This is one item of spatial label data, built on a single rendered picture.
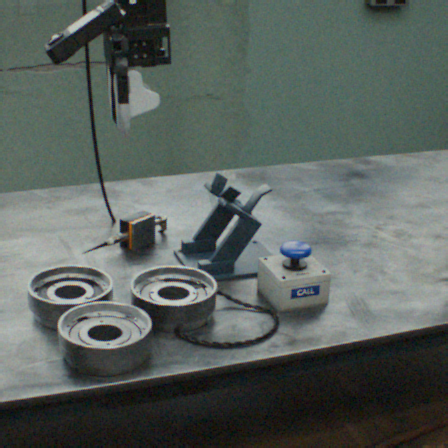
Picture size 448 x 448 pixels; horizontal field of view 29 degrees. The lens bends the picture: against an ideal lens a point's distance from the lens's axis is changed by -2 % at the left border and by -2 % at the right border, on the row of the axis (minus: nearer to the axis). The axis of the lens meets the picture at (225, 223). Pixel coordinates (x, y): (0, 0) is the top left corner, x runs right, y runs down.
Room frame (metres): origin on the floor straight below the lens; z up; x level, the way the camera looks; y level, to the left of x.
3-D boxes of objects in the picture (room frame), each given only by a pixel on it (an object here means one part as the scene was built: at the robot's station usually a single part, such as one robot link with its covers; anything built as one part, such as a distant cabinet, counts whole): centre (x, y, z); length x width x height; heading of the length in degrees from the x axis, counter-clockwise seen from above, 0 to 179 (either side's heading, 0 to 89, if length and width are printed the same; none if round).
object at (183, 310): (0.96, 0.06, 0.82); 0.10 x 0.10 x 0.04
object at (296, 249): (1.02, -0.09, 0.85); 0.04 x 0.04 x 0.05
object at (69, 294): (0.95, 0.19, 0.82); 0.10 x 0.10 x 0.04
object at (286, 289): (1.02, -0.09, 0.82); 0.08 x 0.07 x 0.05; 112
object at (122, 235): (1.15, 0.14, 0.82); 0.17 x 0.02 x 0.04; 142
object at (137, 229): (1.16, 0.12, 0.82); 0.05 x 0.02 x 0.04; 142
